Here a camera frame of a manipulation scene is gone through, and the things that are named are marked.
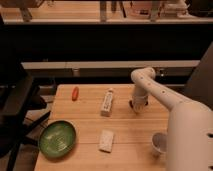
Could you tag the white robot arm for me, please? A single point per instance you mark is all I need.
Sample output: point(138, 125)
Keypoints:
point(190, 123)

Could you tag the dark chair right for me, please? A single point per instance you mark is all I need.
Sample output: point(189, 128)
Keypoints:
point(200, 84)

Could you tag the orange carrot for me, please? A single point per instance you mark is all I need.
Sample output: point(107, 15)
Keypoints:
point(75, 94)

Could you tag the white tube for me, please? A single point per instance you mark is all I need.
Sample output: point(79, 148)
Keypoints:
point(107, 103)

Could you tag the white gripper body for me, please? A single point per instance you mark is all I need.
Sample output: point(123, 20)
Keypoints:
point(137, 103)

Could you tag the grey horizontal rail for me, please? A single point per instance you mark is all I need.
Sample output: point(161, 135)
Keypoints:
point(109, 64)

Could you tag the black chair left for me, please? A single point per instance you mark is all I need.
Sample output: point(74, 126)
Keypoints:
point(18, 95)

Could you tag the white cup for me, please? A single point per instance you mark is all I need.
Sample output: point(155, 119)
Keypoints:
point(159, 144)

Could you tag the green plate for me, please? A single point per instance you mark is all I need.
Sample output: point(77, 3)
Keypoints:
point(57, 139)

